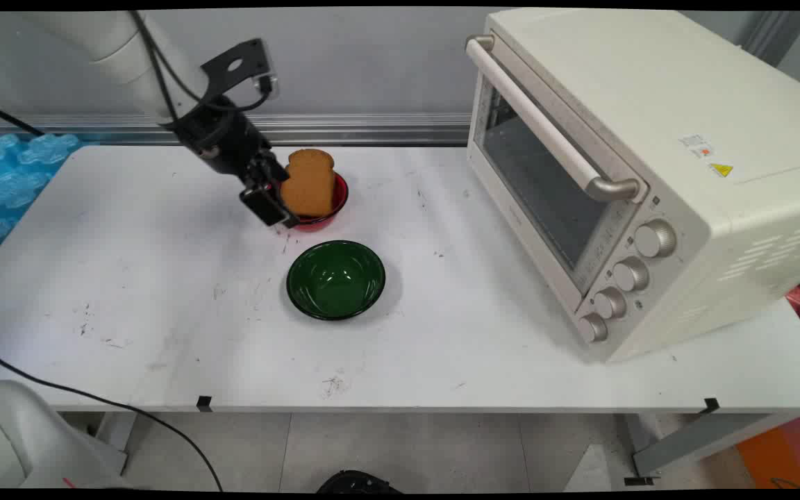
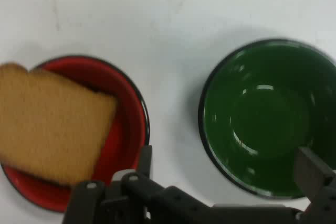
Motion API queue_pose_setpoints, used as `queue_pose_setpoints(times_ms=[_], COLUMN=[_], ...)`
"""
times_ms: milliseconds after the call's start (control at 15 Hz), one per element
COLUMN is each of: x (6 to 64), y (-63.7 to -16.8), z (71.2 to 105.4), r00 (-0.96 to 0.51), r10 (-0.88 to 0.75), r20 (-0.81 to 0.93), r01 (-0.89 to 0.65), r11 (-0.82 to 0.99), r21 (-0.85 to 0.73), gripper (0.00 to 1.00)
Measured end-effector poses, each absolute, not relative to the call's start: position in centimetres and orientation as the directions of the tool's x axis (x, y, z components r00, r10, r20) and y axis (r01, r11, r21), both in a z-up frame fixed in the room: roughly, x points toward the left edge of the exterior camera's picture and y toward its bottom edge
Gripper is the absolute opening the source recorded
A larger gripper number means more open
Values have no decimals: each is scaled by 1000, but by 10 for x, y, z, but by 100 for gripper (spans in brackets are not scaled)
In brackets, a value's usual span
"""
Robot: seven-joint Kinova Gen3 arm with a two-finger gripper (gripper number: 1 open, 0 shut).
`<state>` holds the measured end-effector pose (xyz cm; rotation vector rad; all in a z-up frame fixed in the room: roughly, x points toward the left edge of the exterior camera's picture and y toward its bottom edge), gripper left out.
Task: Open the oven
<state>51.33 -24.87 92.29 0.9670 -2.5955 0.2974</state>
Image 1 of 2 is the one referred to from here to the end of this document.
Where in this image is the grey metal post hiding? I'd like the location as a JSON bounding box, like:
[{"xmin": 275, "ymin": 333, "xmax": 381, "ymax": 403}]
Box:
[{"xmin": 740, "ymin": 10, "xmax": 800, "ymax": 68}]

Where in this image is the black round object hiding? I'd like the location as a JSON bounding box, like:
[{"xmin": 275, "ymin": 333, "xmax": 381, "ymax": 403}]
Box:
[{"xmin": 317, "ymin": 470, "xmax": 402, "ymax": 494}]

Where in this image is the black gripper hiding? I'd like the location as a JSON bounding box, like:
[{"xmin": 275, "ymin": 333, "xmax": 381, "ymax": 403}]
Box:
[{"xmin": 176, "ymin": 97, "xmax": 300, "ymax": 230}]

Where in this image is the grey table leg brace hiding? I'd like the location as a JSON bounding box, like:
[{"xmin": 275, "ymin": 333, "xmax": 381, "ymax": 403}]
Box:
[{"xmin": 628, "ymin": 413, "xmax": 800, "ymax": 480}]

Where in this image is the cream toaster oven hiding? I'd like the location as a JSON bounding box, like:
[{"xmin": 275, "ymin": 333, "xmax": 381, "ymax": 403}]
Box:
[{"xmin": 466, "ymin": 8, "xmax": 800, "ymax": 364}]

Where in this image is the cream oven door handle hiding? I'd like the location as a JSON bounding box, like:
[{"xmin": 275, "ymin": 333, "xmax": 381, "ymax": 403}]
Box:
[{"xmin": 466, "ymin": 35, "xmax": 645, "ymax": 203}]

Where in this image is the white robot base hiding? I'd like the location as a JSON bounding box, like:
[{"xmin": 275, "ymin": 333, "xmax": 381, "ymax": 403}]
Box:
[{"xmin": 0, "ymin": 378, "xmax": 130, "ymax": 490}]

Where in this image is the dark green bowl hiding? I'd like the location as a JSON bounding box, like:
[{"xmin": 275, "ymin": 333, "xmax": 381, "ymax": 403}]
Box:
[{"xmin": 286, "ymin": 240, "xmax": 386, "ymax": 322}]

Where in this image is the thin black cable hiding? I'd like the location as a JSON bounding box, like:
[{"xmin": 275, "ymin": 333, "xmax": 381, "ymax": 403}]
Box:
[{"xmin": 0, "ymin": 99, "xmax": 45, "ymax": 137}]

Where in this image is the grey table leg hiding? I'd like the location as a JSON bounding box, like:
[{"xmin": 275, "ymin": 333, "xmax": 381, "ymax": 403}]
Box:
[{"xmin": 94, "ymin": 412, "xmax": 138, "ymax": 453}]

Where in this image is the red bowl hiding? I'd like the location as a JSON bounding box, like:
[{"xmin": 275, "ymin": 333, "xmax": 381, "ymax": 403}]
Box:
[{"xmin": 282, "ymin": 170, "xmax": 349, "ymax": 233}]

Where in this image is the blue bubble wrap sheet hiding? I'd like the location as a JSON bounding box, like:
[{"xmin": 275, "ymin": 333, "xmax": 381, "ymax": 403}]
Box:
[{"xmin": 0, "ymin": 133, "xmax": 83, "ymax": 270}]

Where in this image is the white oven label sticker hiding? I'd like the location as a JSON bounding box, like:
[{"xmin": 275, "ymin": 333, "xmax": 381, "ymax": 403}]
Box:
[{"xmin": 678, "ymin": 133, "xmax": 715, "ymax": 159}]

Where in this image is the large silver oven knob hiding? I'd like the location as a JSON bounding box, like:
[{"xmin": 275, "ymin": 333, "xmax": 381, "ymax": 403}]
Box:
[{"xmin": 634, "ymin": 219, "xmax": 677, "ymax": 258}]

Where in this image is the orange floor mat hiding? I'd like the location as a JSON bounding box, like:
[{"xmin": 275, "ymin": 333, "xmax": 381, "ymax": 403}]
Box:
[{"xmin": 737, "ymin": 415, "xmax": 800, "ymax": 490}]

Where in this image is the long black floor cable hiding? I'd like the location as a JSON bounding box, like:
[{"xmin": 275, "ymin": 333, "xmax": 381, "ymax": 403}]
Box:
[{"xmin": 0, "ymin": 345, "xmax": 224, "ymax": 492}]

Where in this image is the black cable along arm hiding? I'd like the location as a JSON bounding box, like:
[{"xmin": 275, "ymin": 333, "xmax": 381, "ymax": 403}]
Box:
[{"xmin": 129, "ymin": 10, "xmax": 183, "ymax": 130}]

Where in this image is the aluminium rail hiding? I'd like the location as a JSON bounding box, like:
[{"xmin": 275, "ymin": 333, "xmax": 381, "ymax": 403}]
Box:
[{"xmin": 0, "ymin": 113, "xmax": 474, "ymax": 147}]

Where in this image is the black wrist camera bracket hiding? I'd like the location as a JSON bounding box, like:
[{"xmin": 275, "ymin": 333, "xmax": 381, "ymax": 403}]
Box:
[{"xmin": 200, "ymin": 38, "xmax": 280, "ymax": 102}]

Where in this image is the brown bread slice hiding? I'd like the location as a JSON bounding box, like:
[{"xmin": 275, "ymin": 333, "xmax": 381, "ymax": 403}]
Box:
[{"xmin": 280, "ymin": 149, "xmax": 337, "ymax": 217}]

